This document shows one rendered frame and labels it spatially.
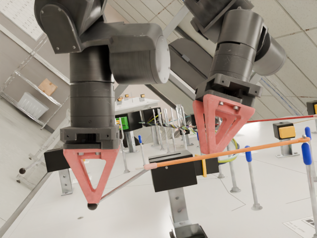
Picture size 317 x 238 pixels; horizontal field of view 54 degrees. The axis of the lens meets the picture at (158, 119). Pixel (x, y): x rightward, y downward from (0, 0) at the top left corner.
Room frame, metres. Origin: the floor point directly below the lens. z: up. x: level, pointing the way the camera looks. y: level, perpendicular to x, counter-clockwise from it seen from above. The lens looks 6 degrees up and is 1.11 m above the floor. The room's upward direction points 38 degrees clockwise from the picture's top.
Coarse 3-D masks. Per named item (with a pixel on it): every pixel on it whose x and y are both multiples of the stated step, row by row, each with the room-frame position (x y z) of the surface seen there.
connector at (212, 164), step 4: (200, 160) 0.41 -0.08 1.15; (208, 160) 0.41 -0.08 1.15; (212, 160) 0.41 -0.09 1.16; (216, 160) 0.41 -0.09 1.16; (196, 164) 0.41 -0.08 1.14; (200, 164) 0.41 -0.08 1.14; (208, 164) 0.41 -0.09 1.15; (212, 164) 0.41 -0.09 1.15; (216, 164) 0.41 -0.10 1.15; (196, 168) 0.41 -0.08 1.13; (200, 168) 0.41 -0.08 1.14; (208, 168) 0.41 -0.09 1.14; (212, 168) 0.41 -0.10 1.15; (216, 168) 0.41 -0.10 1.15; (196, 172) 0.41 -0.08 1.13; (200, 172) 0.41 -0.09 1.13; (208, 172) 0.41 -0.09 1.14; (212, 172) 0.41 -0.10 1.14; (216, 172) 0.41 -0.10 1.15
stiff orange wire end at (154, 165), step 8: (264, 144) 0.30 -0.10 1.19; (272, 144) 0.30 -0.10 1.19; (280, 144) 0.30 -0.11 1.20; (224, 152) 0.30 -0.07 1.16; (232, 152) 0.30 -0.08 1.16; (240, 152) 0.30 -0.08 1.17; (176, 160) 0.31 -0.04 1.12; (184, 160) 0.30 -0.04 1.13; (192, 160) 0.30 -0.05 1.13; (136, 168) 0.31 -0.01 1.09; (144, 168) 0.31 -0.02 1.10; (152, 168) 0.31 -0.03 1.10
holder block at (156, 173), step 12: (156, 156) 0.43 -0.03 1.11; (168, 156) 0.41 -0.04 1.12; (180, 156) 0.40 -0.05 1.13; (192, 156) 0.40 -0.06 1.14; (156, 168) 0.40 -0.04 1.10; (168, 168) 0.40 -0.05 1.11; (180, 168) 0.40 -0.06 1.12; (192, 168) 0.40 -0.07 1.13; (156, 180) 0.40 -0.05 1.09; (168, 180) 0.40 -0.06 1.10; (180, 180) 0.40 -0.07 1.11; (192, 180) 0.40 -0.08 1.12
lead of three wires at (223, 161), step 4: (232, 140) 0.47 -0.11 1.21; (236, 144) 0.46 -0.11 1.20; (236, 148) 0.45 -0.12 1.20; (232, 156) 0.43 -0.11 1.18; (236, 156) 0.44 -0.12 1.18; (220, 160) 0.43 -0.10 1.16; (224, 160) 0.42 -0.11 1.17; (228, 160) 0.42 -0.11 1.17; (232, 160) 0.43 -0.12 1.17; (220, 164) 0.42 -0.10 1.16
